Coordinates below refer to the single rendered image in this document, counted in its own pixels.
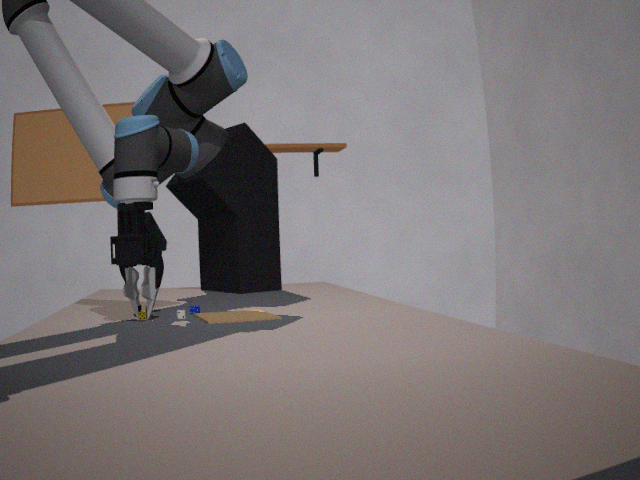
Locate tan flat mat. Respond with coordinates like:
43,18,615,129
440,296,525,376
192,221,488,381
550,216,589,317
193,310,282,324

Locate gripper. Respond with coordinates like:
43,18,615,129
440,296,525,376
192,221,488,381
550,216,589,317
110,202,164,319

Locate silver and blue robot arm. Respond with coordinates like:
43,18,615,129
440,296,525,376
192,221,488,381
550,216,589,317
2,0,248,209

